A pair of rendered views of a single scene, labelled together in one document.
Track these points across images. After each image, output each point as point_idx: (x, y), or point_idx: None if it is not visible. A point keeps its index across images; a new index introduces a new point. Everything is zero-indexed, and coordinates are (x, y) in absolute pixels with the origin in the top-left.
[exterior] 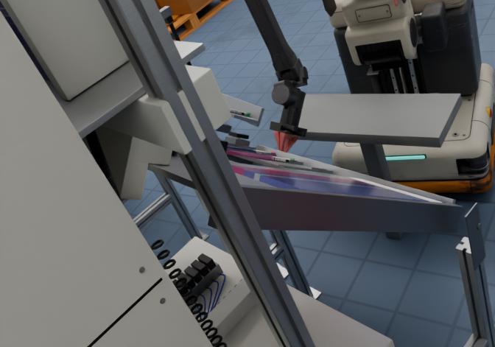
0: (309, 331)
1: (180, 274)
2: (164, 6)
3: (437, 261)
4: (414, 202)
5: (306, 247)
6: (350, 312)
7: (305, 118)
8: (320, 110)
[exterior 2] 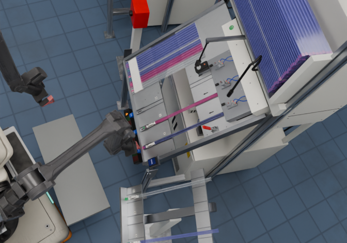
0: (186, 83)
1: None
2: (207, 39)
3: None
4: (150, 43)
5: (115, 224)
6: (131, 169)
7: (90, 197)
8: (78, 195)
